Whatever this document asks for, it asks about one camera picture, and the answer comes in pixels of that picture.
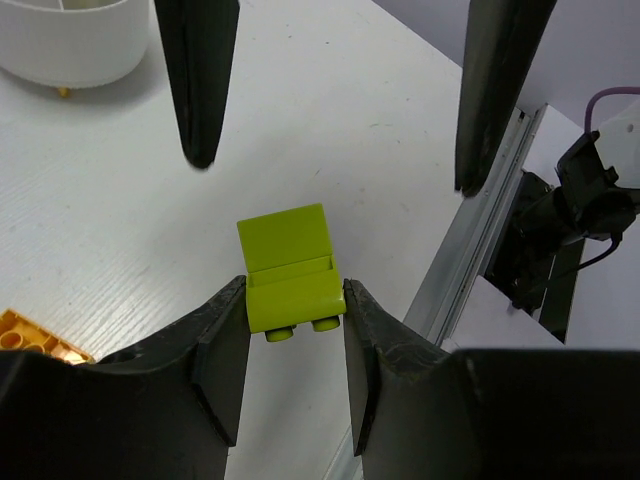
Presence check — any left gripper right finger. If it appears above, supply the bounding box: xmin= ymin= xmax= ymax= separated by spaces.
xmin=344 ymin=280 xmax=639 ymax=479

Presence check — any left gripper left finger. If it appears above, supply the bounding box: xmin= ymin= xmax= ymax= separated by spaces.
xmin=1 ymin=276 xmax=250 ymax=479

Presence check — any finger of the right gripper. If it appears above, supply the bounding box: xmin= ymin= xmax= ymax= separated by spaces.
xmin=454 ymin=0 xmax=556 ymax=195
xmin=154 ymin=0 xmax=240 ymax=169

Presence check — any lime green lego brick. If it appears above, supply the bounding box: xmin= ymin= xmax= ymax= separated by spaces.
xmin=237 ymin=203 xmax=346 ymax=343

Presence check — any white round divided container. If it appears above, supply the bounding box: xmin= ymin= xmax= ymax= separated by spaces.
xmin=1 ymin=1 xmax=150 ymax=89

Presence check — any orange yellow lego brick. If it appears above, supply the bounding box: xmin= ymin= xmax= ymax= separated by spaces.
xmin=0 ymin=309 xmax=95 ymax=365

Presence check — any aluminium front rail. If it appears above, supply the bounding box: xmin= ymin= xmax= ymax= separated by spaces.
xmin=324 ymin=102 xmax=549 ymax=480

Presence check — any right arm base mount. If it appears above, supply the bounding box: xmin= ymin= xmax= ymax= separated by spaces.
xmin=484 ymin=172 xmax=585 ymax=343

